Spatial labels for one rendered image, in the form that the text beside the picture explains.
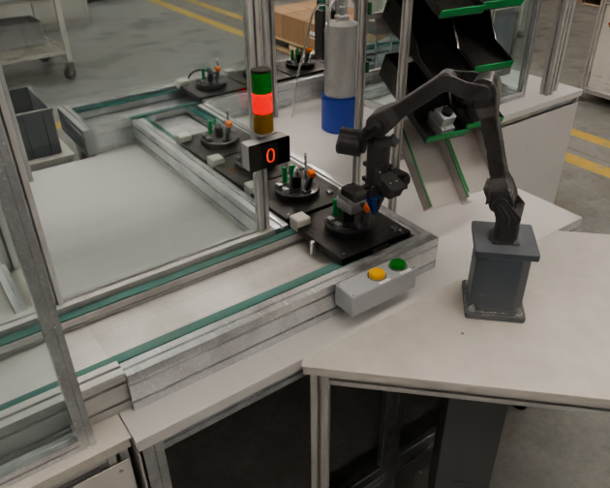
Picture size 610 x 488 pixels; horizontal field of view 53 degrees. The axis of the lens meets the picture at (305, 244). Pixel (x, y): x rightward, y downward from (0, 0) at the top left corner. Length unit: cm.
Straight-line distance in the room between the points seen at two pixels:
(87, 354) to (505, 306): 99
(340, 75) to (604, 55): 366
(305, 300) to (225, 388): 28
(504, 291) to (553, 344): 16
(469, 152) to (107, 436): 127
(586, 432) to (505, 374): 119
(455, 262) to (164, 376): 88
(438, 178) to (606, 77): 415
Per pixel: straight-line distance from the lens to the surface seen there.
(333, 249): 159
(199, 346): 134
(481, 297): 155
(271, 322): 142
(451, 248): 184
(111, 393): 133
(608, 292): 179
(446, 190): 181
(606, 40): 582
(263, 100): 150
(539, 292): 172
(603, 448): 258
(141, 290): 154
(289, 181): 189
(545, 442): 252
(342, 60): 248
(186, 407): 135
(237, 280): 158
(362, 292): 146
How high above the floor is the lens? 184
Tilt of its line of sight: 33 degrees down
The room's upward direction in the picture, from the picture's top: 1 degrees counter-clockwise
